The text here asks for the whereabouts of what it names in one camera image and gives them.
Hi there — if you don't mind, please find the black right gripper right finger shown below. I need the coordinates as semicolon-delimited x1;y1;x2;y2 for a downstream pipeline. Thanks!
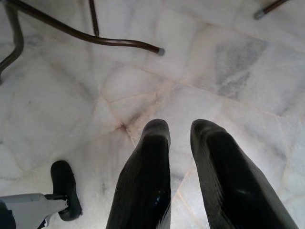
191;119;300;229

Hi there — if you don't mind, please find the grey robot right leg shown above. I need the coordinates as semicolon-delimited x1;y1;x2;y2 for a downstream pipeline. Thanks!
0;192;70;229

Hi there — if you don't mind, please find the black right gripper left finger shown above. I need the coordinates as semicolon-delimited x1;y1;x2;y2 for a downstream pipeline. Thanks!
106;119;173;229

